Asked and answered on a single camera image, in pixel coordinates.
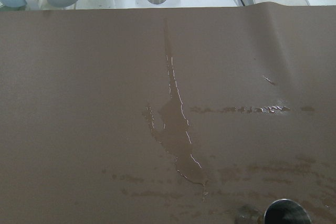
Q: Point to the steel measuring jigger cup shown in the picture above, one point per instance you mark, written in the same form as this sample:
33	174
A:
279	211

